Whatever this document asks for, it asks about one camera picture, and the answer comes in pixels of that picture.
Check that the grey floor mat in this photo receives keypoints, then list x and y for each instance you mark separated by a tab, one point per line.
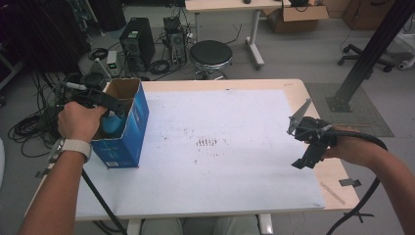
368	117

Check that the black office chair base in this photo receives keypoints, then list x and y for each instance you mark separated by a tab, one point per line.
359	54

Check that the black round stool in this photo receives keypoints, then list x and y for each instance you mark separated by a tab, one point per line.
210	52

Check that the closed cardboard box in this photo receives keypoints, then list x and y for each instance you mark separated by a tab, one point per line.
365	16

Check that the person's leg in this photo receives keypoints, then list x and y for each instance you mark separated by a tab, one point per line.
235	226
163	226

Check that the open-sided computer tower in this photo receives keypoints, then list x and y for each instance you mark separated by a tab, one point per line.
176	42

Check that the black tape strip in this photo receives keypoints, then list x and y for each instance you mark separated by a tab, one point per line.
350	182
40	173

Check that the black tape cross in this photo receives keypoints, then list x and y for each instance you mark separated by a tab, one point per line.
362	214

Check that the person's left leg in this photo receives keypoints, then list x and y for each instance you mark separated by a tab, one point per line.
163	226

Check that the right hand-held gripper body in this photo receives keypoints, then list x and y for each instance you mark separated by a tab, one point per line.
313	130

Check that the small grey device green display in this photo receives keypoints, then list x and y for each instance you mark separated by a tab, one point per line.
112	62

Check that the person's right hand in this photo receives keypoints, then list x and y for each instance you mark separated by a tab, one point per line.
352	150

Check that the wristwatch with beige band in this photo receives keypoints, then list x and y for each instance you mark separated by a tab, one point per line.
76	147

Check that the black metal stand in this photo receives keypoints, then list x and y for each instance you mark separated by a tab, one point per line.
375	49

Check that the black curtain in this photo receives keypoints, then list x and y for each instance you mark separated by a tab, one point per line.
39	39

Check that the clear tape strip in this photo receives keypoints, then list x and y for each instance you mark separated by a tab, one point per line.
332	193

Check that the white table mat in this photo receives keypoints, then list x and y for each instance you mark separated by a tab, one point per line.
212	182

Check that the blue cardboard box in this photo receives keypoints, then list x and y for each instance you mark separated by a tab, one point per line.
130	143

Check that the black computer tower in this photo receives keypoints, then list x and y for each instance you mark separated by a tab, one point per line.
138	42

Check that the person's right leg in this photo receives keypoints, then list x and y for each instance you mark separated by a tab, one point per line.
235	226

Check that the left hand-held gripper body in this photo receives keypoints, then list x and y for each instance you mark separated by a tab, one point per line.
93	81

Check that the light wooden table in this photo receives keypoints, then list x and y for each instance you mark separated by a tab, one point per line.
329	189

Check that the wooden desk with white legs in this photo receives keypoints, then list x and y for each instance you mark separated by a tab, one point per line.
228	5

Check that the open cardboard box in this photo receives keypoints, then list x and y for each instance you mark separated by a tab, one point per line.
293	23

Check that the white device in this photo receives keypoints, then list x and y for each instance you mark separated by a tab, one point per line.
406	62

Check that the person's left hand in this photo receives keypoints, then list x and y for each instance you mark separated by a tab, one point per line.
78	122

